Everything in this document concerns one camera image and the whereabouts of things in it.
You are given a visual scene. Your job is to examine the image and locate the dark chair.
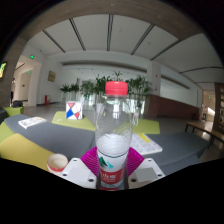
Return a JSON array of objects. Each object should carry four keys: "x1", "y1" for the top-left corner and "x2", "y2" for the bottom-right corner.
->
[{"x1": 11, "y1": 99, "x2": 24, "y2": 108}]

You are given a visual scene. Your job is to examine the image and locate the red blue white cube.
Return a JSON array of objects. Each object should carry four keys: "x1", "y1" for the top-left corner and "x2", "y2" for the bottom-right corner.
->
[{"x1": 65, "y1": 101, "x2": 83, "y2": 120}]

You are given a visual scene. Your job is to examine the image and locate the white and yellow booklet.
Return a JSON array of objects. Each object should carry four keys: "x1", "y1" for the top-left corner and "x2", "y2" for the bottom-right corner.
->
[{"x1": 129, "y1": 132, "x2": 164, "y2": 156}]

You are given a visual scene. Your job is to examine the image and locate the clear red-capped water bottle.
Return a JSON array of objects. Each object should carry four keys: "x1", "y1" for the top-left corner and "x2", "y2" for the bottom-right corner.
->
[{"x1": 94, "y1": 80, "x2": 134, "y2": 191}]

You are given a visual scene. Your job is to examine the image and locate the brown wall picture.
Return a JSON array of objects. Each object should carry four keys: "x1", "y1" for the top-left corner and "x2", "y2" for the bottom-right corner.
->
[{"x1": 47, "y1": 70, "x2": 57, "y2": 83}]

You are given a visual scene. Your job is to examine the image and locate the white open magazine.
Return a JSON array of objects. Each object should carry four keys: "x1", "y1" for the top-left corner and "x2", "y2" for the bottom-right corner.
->
[{"x1": 17, "y1": 116, "x2": 48, "y2": 130}]

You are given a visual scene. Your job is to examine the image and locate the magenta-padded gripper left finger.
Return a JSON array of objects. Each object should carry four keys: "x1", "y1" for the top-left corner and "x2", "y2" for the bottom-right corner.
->
[{"x1": 59, "y1": 146, "x2": 101, "y2": 190}]

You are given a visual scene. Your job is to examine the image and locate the long wooden bench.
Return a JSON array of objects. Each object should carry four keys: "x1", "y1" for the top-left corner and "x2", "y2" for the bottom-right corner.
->
[{"x1": 185, "y1": 120, "x2": 224, "y2": 149}]

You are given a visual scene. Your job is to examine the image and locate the wooden shelf unit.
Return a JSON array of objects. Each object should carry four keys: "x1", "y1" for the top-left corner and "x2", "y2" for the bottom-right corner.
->
[{"x1": 213, "y1": 82, "x2": 224, "y2": 134}]

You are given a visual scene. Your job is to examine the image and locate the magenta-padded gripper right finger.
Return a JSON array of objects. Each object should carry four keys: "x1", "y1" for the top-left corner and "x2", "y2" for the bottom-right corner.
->
[{"x1": 125, "y1": 146, "x2": 166, "y2": 190}]

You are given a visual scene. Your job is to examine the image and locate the small clear bottle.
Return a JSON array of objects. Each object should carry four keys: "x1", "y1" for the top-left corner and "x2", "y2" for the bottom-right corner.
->
[{"x1": 132, "y1": 107, "x2": 140, "y2": 127}]

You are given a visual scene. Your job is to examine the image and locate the red and white mug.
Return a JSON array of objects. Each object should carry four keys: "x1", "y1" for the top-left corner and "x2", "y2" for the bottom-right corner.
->
[{"x1": 46, "y1": 153, "x2": 69, "y2": 175}]

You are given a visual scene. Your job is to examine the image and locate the group of potted plants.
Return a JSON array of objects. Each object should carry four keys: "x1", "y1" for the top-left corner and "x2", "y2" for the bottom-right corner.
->
[{"x1": 59, "y1": 70, "x2": 153, "y2": 111}]

